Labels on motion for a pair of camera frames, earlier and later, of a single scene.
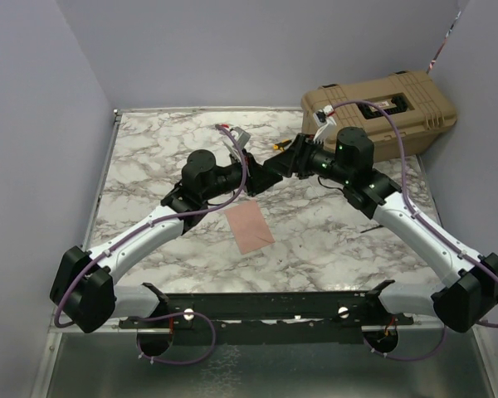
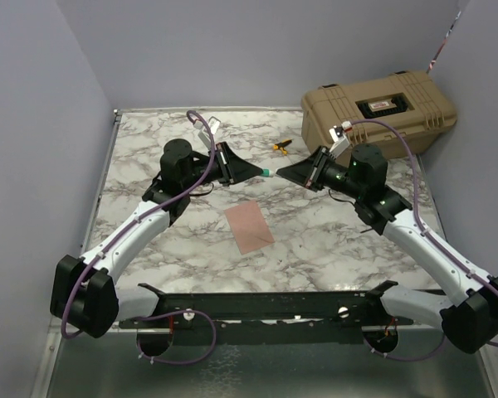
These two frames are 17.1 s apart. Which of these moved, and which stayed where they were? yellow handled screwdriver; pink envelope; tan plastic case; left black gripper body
Moved: left black gripper body
Stayed: pink envelope; yellow handled screwdriver; tan plastic case
